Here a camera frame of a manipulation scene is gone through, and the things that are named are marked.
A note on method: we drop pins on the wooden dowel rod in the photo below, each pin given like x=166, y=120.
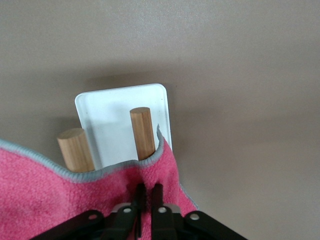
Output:
x=142, y=135
x=75, y=150

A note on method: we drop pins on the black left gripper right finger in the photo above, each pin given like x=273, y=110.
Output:
x=170, y=227

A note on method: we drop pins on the pink microfibre cloth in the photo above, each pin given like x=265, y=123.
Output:
x=50, y=195

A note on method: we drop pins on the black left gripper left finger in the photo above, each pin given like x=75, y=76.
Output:
x=120, y=225

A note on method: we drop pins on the white rack base tray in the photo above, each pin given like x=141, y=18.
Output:
x=112, y=112

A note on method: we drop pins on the brown table cover mat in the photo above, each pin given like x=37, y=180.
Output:
x=225, y=50

